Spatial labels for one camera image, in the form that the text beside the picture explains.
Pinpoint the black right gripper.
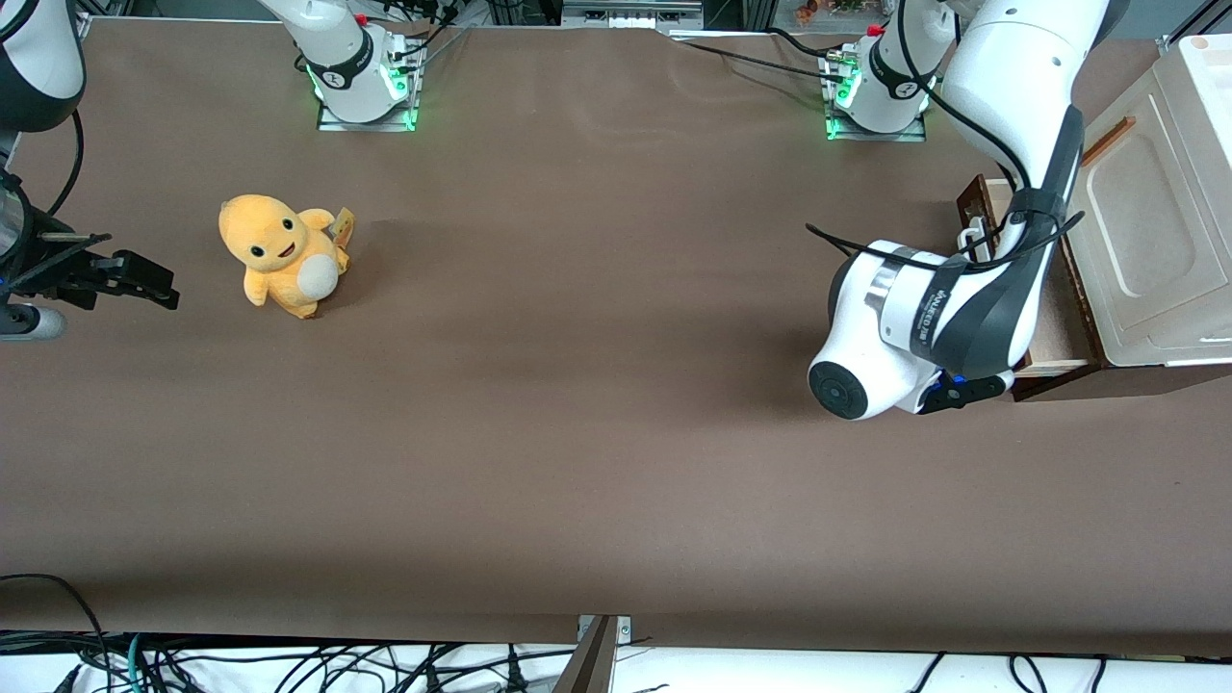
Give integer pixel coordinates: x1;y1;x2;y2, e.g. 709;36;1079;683
0;219;181;312

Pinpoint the white drawer handle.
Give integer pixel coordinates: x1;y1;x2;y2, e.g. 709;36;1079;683
956;217;1002;267

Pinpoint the wooden drawer with brown front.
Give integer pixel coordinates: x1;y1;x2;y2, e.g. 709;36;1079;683
953;173;1105;378

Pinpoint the yellow plush toy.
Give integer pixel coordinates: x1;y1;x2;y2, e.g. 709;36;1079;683
218;192;356;321

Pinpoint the brown table cover sheet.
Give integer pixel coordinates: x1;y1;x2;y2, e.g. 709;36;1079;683
0;17;1232;657

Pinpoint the grey equipment box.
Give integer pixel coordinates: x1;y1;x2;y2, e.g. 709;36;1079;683
561;0;706;30

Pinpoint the orange background item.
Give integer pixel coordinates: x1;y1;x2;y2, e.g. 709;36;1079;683
794;0;867;25

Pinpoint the white board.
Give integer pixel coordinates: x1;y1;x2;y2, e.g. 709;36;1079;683
0;643;1232;693

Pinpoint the dark brown wooden cabinet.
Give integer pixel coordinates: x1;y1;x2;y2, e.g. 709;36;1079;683
1011;164;1232;403

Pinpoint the cream plastic oven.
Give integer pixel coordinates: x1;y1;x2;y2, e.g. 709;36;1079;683
1064;34;1232;369

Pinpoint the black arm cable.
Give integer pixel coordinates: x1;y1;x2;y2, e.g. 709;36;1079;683
807;0;1087;276
46;110;87;218

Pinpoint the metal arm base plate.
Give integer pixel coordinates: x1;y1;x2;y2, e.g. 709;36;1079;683
316;38;423;133
823;48;931;143

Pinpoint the black looped cable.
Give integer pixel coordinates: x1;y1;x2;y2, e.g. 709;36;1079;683
0;574;109;693

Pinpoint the grey metal post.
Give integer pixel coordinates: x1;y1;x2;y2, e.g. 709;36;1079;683
553;616;619;693

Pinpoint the silver metal bracket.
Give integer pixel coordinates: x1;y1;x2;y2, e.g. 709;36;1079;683
576;614;633;644

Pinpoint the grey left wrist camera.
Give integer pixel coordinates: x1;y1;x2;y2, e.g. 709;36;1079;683
918;370;1017;416

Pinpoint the brown oven door handle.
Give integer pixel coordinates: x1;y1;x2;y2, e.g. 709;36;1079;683
1083;115;1138;165

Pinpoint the aluminium frame profile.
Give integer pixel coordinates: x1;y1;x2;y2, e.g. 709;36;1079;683
1160;0;1232;57

